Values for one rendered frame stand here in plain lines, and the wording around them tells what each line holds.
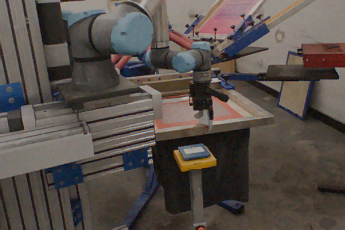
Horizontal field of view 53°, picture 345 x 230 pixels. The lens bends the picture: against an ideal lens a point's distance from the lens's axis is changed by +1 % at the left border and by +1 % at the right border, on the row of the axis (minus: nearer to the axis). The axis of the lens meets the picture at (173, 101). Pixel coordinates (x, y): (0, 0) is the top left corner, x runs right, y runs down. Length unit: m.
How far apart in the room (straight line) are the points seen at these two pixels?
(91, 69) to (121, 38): 0.17
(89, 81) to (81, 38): 0.13
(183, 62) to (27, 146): 0.60
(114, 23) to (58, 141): 0.35
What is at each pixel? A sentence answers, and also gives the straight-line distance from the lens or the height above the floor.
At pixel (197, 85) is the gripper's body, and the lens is 1.39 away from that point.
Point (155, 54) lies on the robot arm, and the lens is 1.35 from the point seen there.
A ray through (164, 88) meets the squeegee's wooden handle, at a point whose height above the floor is 1.02.
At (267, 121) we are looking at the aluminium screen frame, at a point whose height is 0.97.
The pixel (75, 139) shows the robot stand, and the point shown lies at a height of 1.16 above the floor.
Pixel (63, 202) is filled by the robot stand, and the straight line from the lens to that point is 1.41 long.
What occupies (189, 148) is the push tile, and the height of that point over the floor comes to 0.97.
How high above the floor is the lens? 1.52
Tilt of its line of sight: 17 degrees down
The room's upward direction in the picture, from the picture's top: 4 degrees counter-clockwise
